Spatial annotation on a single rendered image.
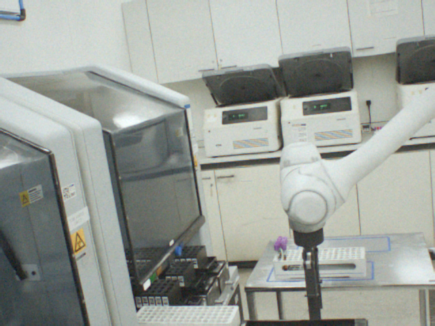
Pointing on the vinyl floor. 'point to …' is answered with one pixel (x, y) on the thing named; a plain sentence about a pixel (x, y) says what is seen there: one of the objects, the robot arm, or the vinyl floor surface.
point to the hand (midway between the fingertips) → (315, 302)
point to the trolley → (416, 257)
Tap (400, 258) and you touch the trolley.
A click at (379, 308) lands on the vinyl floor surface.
